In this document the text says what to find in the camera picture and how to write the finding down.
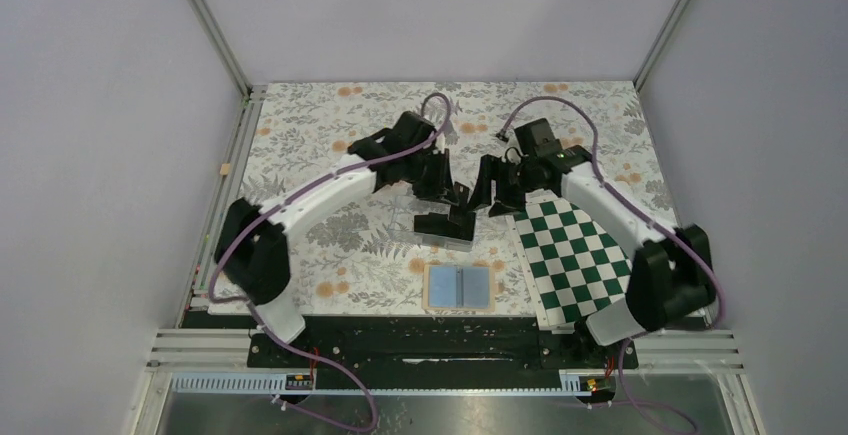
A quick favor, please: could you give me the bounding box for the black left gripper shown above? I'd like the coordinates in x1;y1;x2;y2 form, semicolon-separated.
403;147;459;206

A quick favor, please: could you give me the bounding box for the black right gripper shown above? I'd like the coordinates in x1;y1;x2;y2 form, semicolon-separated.
465;154;539;218

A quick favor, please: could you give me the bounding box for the clear plastic card box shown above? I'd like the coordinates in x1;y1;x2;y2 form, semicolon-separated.
412;202;477;252

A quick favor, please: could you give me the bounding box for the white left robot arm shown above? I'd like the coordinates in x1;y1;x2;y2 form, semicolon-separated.
213;111;457;366

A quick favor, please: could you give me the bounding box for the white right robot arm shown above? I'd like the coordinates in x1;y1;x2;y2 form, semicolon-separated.
469;118;718;367

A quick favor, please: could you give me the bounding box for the floral table mat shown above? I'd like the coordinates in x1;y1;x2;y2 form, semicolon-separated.
240;81;675;317

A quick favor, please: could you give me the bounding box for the green white chessboard mat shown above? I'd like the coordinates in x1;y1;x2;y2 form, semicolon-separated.
507;198;631;329

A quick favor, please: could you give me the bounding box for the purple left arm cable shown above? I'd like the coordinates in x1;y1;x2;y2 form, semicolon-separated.
207;92;453;435

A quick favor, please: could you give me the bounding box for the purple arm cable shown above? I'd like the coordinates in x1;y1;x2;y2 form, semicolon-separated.
496;95;727;433
207;92;453;435

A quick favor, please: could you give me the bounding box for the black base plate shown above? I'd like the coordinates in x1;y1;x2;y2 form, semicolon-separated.
182;311;709;394

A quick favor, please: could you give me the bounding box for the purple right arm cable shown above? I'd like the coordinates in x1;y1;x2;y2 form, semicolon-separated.
496;95;727;433

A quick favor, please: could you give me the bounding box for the aluminium frame rail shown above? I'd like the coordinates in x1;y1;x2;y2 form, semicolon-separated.
173;85;268;328

